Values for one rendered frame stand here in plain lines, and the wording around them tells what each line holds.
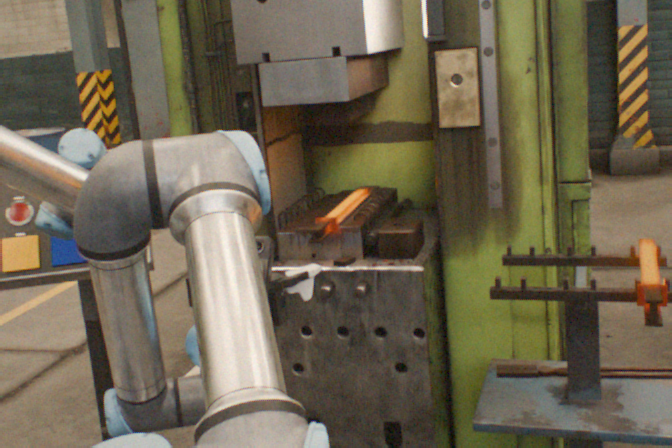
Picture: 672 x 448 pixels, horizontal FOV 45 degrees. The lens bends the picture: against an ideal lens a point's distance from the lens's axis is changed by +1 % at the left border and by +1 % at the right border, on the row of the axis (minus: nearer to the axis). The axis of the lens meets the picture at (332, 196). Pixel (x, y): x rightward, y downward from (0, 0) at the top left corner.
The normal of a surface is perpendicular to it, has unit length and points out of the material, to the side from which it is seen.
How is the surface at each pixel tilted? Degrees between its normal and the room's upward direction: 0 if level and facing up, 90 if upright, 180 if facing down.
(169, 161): 58
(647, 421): 0
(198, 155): 41
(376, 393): 90
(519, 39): 90
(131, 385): 111
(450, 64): 90
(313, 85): 90
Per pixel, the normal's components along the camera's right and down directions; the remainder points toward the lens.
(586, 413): -0.09, -0.98
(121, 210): 0.01, 0.44
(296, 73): -0.27, 0.22
